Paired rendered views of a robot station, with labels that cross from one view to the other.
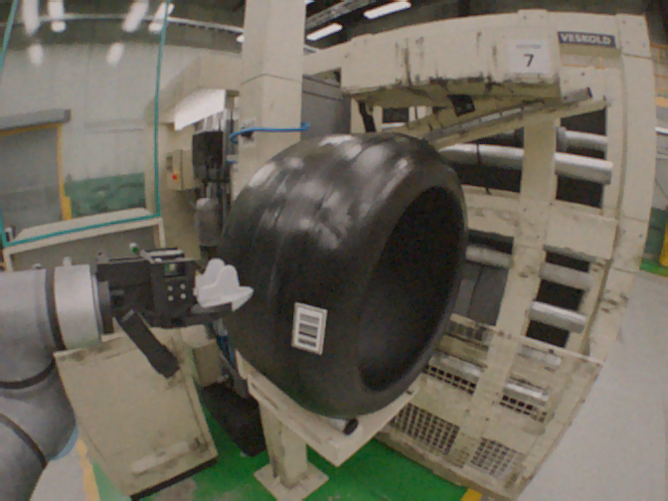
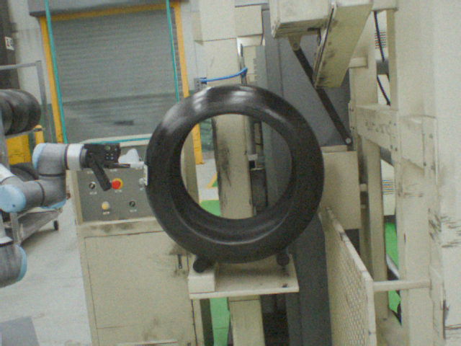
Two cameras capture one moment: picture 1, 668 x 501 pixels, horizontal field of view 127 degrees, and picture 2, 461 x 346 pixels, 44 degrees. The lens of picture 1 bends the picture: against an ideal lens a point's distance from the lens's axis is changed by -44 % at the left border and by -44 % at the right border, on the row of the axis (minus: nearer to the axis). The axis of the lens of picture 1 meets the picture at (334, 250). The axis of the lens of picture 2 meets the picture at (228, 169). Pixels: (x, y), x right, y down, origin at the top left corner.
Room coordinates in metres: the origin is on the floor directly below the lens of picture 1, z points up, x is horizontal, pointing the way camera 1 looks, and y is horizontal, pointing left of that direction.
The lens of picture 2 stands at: (-0.62, -1.53, 1.50)
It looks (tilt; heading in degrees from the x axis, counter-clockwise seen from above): 9 degrees down; 50
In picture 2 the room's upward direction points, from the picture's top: 5 degrees counter-clockwise
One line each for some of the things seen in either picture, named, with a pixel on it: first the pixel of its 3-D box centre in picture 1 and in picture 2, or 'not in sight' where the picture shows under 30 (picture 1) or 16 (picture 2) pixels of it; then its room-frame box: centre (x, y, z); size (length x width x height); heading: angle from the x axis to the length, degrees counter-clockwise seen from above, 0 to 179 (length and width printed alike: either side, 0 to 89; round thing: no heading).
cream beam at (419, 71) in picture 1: (451, 72); (311, 5); (0.79, -0.31, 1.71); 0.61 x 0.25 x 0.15; 47
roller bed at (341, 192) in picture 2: not in sight; (336, 187); (1.09, -0.11, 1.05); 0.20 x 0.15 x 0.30; 47
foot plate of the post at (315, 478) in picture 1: (290, 475); not in sight; (0.82, 0.19, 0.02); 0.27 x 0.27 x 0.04; 47
